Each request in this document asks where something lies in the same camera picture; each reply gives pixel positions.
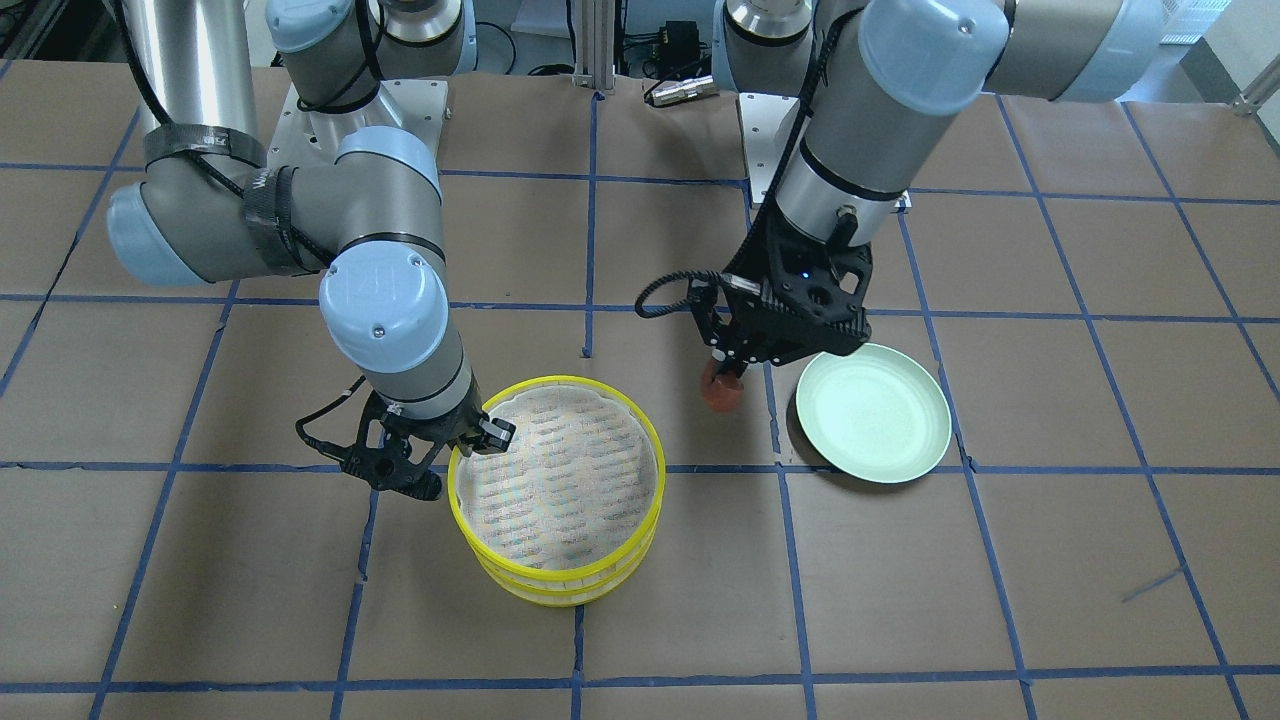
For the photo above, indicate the aluminium frame post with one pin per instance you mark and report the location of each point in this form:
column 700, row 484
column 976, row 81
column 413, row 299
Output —
column 595, row 32

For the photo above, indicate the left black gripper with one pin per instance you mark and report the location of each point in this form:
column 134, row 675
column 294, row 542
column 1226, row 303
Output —
column 767, row 252

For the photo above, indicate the yellow steamer layer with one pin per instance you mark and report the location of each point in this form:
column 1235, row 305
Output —
column 580, row 585
column 583, row 478

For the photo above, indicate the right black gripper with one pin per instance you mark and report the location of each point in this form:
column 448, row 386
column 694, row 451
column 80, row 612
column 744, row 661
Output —
column 447, row 427

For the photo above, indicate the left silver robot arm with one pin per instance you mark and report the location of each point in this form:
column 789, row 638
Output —
column 877, row 85

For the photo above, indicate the brown bun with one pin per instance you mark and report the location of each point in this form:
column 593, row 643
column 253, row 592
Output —
column 718, row 396

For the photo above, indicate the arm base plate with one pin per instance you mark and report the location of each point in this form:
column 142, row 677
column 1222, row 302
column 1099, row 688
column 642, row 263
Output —
column 406, row 117
column 766, row 121

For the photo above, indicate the light green plate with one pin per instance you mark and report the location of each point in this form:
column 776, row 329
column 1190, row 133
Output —
column 876, row 414

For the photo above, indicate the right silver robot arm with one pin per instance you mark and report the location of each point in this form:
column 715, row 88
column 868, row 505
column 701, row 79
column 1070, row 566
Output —
column 366, row 217

